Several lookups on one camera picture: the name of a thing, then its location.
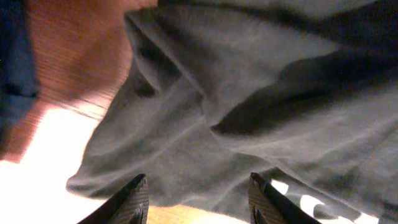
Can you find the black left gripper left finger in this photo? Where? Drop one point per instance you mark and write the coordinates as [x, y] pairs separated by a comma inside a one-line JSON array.
[[130, 205]]

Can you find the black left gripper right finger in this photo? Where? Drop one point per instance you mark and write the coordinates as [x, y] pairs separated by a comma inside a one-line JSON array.
[[268, 206]]

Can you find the dark green polo shirt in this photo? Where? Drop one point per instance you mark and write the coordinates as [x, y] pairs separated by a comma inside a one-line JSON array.
[[304, 92]]

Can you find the black folded clothes pile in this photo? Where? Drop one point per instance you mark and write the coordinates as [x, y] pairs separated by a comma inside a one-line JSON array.
[[19, 86]]

